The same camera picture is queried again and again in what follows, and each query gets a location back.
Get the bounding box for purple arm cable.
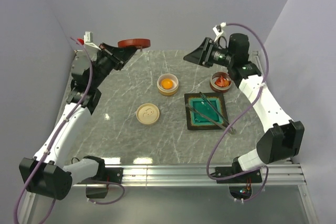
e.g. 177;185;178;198
13;37;125;224
206;22;270;205

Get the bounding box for orange egg tart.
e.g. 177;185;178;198
161;79;174;90

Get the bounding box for metal food tongs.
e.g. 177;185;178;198
185;91;237;135

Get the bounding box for red toy shrimp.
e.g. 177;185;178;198
215;76;230;88

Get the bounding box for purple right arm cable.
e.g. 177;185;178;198
206;22;270;205

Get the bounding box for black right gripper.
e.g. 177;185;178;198
183;37;234;68

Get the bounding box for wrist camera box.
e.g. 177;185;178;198
213;22;226;42
78;31;100;50

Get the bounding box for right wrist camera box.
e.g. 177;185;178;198
213;22;226;42

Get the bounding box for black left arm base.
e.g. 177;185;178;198
83;156;123;184

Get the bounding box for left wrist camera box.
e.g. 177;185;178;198
78;31;100;50

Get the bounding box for dark red steel-lined container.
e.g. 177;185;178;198
209;72;233;93

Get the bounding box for cream round container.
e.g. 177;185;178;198
156;73;179;96

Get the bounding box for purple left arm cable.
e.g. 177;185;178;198
13;37;125;224

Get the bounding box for aluminium mounting rail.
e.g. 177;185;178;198
57;163;307;188

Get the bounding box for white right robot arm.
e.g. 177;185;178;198
183;33;305;182

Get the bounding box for square teal ceramic plate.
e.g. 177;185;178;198
184;92;230;131

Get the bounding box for dark red round lid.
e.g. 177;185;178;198
118;38;151;49

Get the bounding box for cream round lid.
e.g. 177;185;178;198
136;103;160;125

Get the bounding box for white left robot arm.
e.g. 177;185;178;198
19;43;137;200

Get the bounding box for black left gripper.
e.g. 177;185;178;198
90;42;137;88

